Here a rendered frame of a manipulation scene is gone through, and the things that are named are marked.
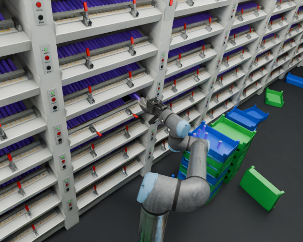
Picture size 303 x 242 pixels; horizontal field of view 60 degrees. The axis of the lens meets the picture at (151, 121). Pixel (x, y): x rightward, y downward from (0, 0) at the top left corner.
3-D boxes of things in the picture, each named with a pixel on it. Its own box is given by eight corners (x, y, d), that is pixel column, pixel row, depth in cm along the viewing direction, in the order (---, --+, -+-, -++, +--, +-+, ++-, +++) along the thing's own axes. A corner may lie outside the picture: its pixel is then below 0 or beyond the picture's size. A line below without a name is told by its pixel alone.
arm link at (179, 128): (179, 142, 142) (181, 128, 136) (162, 129, 149) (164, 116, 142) (190, 134, 147) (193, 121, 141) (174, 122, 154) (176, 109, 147)
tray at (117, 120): (149, 109, 176) (154, 101, 169) (68, 150, 140) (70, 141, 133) (131, 88, 182) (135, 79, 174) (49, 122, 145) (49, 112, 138)
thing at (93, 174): (144, 151, 201) (150, 142, 190) (74, 194, 165) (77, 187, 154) (128, 131, 206) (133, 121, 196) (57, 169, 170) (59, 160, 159)
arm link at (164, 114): (173, 122, 153) (162, 128, 147) (167, 118, 156) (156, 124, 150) (176, 110, 148) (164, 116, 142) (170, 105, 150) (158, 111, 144)
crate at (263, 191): (268, 212, 204) (274, 207, 208) (278, 196, 191) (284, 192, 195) (238, 184, 222) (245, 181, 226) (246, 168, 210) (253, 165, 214)
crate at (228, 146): (236, 148, 186) (240, 140, 181) (222, 163, 173) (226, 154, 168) (201, 127, 200) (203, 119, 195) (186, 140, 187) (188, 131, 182)
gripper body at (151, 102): (155, 95, 155) (170, 105, 149) (153, 107, 161) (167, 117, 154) (145, 99, 151) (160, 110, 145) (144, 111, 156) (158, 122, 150)
